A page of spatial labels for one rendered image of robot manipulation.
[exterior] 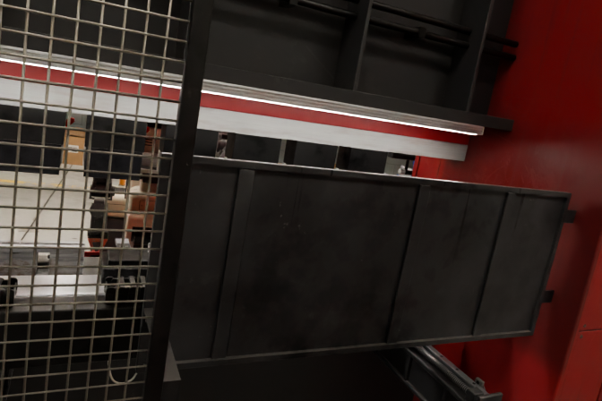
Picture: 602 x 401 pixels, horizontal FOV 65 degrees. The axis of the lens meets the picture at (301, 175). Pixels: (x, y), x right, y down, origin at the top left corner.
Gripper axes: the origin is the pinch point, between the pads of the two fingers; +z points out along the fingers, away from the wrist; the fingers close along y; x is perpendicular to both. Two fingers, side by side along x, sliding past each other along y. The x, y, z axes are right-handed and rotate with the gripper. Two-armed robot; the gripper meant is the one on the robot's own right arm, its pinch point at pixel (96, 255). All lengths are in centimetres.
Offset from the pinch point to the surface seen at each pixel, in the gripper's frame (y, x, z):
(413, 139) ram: 63, 95, -48
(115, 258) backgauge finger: 73, -2, -9
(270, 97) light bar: 82, 32, -50
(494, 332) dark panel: 97, 98, 10
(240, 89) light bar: 83, 23, -51
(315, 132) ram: 61, 57, -46
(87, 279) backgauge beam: 72, -7, -4
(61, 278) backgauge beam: 71, -13, -4
